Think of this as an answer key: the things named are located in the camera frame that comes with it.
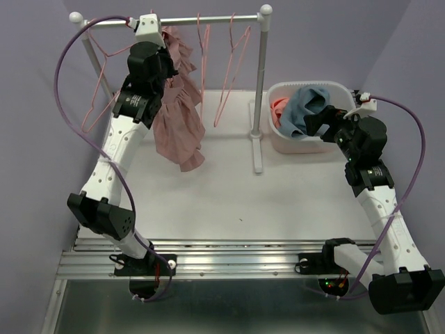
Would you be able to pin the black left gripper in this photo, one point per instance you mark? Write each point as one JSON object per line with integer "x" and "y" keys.
{"x": 171, "y": 70}

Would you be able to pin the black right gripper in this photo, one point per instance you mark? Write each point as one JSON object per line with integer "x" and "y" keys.
{"x": 327, "y": 115}

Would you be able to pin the blue denim skirt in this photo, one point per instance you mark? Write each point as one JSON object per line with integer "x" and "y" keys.
{"x": 306, "y": 101}

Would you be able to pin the coral pink skirt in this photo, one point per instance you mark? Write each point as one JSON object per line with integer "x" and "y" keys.
{"x": 277, "y": 108}

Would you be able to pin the pink denim skirt hanger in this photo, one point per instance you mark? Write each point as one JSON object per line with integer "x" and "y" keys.
{"x": 203, "y": 39}

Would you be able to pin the dusty pink dress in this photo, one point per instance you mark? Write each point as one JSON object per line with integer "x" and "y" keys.
{"x": 177, "y": 127}

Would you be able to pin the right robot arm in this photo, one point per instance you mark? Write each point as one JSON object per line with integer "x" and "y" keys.
{"x": 395, "y": 274}

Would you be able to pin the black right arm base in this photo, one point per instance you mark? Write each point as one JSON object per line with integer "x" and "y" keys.
{"x": 332, "y": 279}

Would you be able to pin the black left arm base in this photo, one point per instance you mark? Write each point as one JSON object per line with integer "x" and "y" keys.
{"x": 150, "y": 278}

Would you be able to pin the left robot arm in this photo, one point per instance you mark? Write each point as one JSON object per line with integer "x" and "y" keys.
{"x": 97, "y": 206}

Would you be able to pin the white plastic basin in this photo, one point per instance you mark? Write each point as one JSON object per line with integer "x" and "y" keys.
{"x": 340, "y": 96}

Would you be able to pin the white clothes rack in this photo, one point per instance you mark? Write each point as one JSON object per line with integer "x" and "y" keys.
{"x": 263, "y": 18}

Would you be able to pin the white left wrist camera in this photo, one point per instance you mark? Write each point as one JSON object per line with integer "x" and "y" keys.
{"x": 148, "y": 29}

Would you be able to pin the empty pink wire hanger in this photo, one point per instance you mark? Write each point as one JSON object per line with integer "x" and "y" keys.
{"x": 99, "y": 58}

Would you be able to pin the aluminium rail frame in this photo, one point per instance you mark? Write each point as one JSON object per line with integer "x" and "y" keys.
{"x": 237, "y": 236}

